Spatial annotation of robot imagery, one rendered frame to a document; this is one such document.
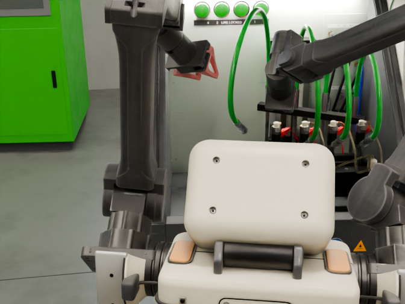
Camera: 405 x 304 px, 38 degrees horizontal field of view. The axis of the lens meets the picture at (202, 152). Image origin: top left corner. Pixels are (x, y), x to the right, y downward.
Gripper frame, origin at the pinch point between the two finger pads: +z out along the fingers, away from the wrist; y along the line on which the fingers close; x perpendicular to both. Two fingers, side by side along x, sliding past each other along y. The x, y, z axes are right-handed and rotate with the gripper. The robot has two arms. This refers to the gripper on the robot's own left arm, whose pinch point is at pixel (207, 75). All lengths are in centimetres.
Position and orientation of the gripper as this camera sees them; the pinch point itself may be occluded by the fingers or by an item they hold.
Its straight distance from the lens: 141.0
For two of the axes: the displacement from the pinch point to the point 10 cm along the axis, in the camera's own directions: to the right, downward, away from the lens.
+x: -2.5, 9.0, -3.5
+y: -8.1, 0.0, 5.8
